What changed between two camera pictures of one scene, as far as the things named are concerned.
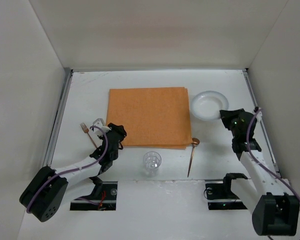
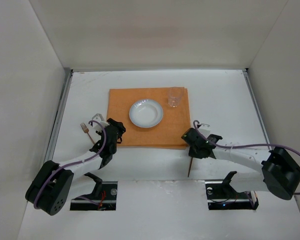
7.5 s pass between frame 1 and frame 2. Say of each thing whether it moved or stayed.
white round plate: moved
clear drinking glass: moved
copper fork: stayed
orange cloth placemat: stayed
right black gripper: moved
